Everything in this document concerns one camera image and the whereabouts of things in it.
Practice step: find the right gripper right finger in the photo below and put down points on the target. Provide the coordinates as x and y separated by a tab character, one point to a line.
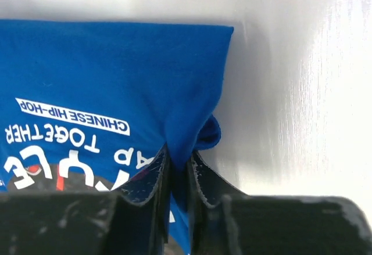
224	220

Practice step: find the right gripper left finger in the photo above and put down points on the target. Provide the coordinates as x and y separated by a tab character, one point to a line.
132	219

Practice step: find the blue t-shirt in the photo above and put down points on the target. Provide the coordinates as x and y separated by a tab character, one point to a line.
85	106

